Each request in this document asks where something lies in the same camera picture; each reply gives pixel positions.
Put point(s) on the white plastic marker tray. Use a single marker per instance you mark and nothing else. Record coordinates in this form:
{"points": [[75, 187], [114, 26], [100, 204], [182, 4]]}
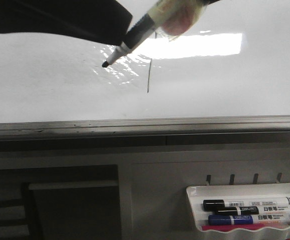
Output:
{"points": [[197, 194]]}

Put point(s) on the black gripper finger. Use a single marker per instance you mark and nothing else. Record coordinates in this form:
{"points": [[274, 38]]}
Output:
{"points": [[101, 21]]}

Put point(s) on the pink eraser strip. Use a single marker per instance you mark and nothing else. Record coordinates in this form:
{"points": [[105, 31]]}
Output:
{"points": [[257, 226]]}

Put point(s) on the white whiteboard with aluminium frame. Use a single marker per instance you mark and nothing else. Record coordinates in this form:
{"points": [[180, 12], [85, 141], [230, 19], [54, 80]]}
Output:
{"points": [[229, 72]]}

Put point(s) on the white pegboard panel with hooks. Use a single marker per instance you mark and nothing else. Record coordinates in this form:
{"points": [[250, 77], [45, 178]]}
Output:
{"points": [[166, 198]]}

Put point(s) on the black capped whiteboard marker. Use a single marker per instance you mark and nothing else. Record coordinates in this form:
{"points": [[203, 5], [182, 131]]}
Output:
{"points": [[213, 204]]}

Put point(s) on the blue capped whiteboard marker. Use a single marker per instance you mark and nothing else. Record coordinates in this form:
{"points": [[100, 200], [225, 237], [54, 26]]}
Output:
{"points": [[217, 220]]}

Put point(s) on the whiteboard marker with red magnet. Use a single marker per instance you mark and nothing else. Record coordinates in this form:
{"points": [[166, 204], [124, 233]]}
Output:
{"points": [[172, 17]]}

